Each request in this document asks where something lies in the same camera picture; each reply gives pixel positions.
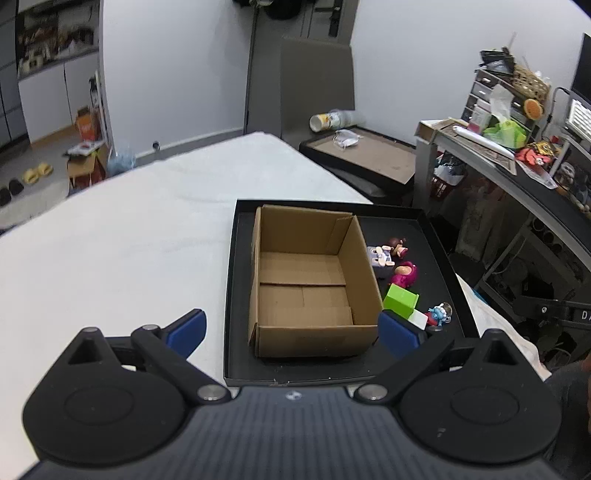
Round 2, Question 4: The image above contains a brown cardboard box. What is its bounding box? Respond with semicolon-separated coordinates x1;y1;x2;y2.
249;205;383;358

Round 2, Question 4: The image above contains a green plastic cube container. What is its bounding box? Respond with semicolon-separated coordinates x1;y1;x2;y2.
383;284;419;320

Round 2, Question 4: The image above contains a white keyboard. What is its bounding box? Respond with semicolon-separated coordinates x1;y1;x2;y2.
567;99;591;140

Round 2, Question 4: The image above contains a brown-haired doll figurine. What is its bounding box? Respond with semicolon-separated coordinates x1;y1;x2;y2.
388;237;408;261

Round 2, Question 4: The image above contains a black shallow tray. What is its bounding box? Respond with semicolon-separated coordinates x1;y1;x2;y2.
223;200;478;386

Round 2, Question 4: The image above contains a green plastic bag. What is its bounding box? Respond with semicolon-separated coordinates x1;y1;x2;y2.
483;120;528;150

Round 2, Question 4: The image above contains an orange carton on floor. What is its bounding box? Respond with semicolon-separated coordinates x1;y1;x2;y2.
75;106;102;142

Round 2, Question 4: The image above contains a white small box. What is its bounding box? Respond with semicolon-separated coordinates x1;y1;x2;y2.
408;309;429;330

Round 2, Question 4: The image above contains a blue smurf figurine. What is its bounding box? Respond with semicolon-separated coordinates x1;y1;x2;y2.
427;302;453;329

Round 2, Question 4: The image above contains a black door handle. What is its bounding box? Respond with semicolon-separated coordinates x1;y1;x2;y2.
329;0;342;38

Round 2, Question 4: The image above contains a grey curved desk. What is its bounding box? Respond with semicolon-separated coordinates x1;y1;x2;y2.
413;119;590;269

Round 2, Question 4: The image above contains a white crumpled mask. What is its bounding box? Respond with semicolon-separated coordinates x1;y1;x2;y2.
332;129;362;150

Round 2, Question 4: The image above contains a wicker basket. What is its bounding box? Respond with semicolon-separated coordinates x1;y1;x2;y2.
512;64;550;103

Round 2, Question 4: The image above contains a lavender block robot toy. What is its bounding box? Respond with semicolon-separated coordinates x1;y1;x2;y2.
367;245;396;279

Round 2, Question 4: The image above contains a yellow slippers pair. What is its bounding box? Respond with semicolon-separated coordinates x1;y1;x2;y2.
22;162;53;185

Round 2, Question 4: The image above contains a red yellow toy figure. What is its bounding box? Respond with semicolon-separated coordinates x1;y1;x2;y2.
515;141;556;168

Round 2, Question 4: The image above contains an orange burger plush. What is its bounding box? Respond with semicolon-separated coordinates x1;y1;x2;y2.
523;98;544;121

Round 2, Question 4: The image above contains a black framed cork tray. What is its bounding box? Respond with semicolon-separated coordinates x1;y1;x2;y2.
300;128;416;185

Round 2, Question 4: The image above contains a pink bear figurine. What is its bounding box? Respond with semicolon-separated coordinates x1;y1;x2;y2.
390;261;418;289

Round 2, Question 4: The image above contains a black slippers pair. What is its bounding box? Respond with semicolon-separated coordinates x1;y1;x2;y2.
0;178;24;207

